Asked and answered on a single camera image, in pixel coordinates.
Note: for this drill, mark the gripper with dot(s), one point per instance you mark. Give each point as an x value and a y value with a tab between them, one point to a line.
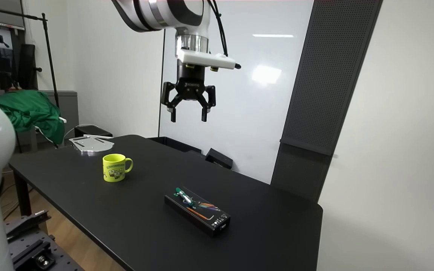
190	86

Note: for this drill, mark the green marker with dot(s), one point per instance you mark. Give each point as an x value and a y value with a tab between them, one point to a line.
184	196

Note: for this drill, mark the green cup with print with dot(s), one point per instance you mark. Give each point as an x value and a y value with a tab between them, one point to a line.
113	169

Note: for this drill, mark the whiteboard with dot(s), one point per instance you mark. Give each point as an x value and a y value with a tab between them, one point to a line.
247	113

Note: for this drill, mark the small black box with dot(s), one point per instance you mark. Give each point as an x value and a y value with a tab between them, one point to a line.
219	158

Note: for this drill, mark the black case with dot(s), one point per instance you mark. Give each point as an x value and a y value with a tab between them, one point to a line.
92	130

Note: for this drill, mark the silver metal plate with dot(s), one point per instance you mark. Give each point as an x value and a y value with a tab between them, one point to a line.
90	145

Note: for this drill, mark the grey cabinet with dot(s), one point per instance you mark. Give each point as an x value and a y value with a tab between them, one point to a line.
68	109

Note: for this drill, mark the black flat box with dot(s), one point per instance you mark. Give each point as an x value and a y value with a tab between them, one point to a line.
202	222

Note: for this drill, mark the black perforated panel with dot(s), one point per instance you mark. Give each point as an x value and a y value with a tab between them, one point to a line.
322	82

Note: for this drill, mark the green cloth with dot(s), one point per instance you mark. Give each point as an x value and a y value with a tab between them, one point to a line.
32	113

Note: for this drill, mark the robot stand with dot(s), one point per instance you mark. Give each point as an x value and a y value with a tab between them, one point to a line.
36	248

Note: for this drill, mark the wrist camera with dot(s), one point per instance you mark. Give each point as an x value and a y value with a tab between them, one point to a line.
202	59

